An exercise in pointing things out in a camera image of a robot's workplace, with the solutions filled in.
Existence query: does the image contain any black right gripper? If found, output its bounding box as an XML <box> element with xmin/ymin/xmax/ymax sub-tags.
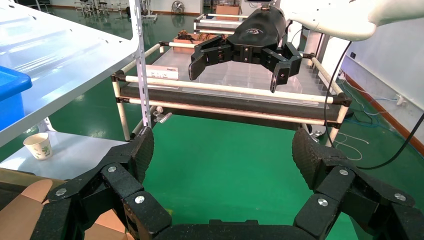
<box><xmin>188</xmin><ymin>5</ymin><xmax>303</xmax><ymax>94</ymax></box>

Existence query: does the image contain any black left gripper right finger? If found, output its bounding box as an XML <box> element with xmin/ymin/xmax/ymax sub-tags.
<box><xmin>291</xmin><ymin>127</ymin><xmax>424</xmax><ymax>240</ymax></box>

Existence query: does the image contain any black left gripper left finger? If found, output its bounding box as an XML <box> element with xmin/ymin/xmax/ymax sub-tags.
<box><xmin>29</xmin><ymin>125</ymin><xmax>173</xmax><ymax>240</ymax></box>

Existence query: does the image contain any distant cardboard carton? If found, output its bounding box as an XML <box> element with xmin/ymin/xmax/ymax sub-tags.
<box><xmin>215</xmin><ymin>3</ymin><xmax>242</xmax><ymax>17</ymax></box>

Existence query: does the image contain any brown crate with parts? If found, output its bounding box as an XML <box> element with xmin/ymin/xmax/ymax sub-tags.
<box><xmin>172</xmin><ymin>29</ymin><xmax>229</xmax><ymax>54</ymax></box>

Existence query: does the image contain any brown cardboard box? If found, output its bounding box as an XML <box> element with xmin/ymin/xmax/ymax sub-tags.
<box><xmin>0</xmin><ymin>178</ymin><xmax>133</xmax><ymax>240</ymax></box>

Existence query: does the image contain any blue plastic tray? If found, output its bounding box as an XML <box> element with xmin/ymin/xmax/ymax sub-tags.
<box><xmin>0</xmin><ymin>65</ymin><xmax>33</xmax><ymax>132</ymax></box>

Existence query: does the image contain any white pipe rack cart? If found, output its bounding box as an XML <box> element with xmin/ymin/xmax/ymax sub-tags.
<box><xmin>110</xmin><ymin>13</ymin><xmax>353</xmax><ymax>148</ymax></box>

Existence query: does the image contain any small white carton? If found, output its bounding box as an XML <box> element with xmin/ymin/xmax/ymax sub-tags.
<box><xmin>145</xmin><ymin>64</ymin><xmax>180</xmax><ymax>81</ymax></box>

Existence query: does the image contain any standing fan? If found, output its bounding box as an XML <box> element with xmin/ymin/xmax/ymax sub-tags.
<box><xmin>171</xmin><ymin>0</ymin><xmax>186</xmax><ymax>15</ymax></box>

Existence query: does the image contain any green cloth mat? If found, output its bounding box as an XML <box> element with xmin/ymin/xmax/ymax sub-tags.
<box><xmin>142</xmin><ymin>114</ymin><xmax>362</xmax><ymax>240</ymax></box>

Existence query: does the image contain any perforated metal shelf brace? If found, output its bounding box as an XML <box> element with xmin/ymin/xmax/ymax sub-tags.
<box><xmin>129</xmin><ymin>0</ymin><xmax>153</xmax><ymax>128</ymax></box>

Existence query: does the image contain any white metal shelf board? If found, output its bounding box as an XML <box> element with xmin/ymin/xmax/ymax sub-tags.
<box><xmin>0</xmin><ymin>0</ymin><xmax>140</xmax><ymax>148</ymax></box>

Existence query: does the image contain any white floor cable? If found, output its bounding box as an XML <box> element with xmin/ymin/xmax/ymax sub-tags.
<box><xmin>332</xmin><ymin>132</ymin><xmax>370</xmax><ymax>162</ymax></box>

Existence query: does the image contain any blue floor cable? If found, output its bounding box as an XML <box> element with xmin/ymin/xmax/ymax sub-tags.
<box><xmin>341</xmin><ymin>79</ymin><xmax>398</xmax><ymax>128</ymax></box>

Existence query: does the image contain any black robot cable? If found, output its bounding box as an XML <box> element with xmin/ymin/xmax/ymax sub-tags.
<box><xmin>323</xmin><ymin>40</ymin><xmax>424</xmax><ymax>170</ymax></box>

